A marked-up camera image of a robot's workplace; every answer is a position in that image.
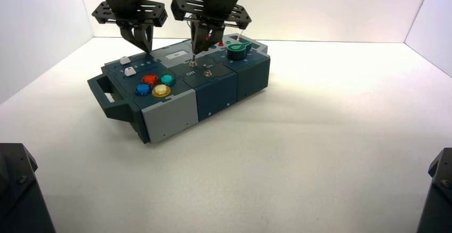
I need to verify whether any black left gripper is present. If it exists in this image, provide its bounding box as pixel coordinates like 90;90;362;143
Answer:
91;0;169;53

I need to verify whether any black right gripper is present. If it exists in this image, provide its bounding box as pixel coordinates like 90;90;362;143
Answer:
170;0;253;55

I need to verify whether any grey blue modular control box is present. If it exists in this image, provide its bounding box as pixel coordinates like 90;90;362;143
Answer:
87;33;272;145

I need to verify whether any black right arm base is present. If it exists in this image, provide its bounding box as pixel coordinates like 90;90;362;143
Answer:
416;147;452;233

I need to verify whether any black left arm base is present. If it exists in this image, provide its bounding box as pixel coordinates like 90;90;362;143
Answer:
0;143;57;233

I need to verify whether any green rotary knob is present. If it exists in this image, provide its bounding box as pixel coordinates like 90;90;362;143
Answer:
226;41;253;61

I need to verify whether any blue round push button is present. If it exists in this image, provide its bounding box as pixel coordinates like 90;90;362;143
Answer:
134;83;152;98

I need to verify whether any yellow round push button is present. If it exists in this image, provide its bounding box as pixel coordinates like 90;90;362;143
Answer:
151;84;172;98

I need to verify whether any red wire with red plugs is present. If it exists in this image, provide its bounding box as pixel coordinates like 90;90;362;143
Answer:
206;33;224;47

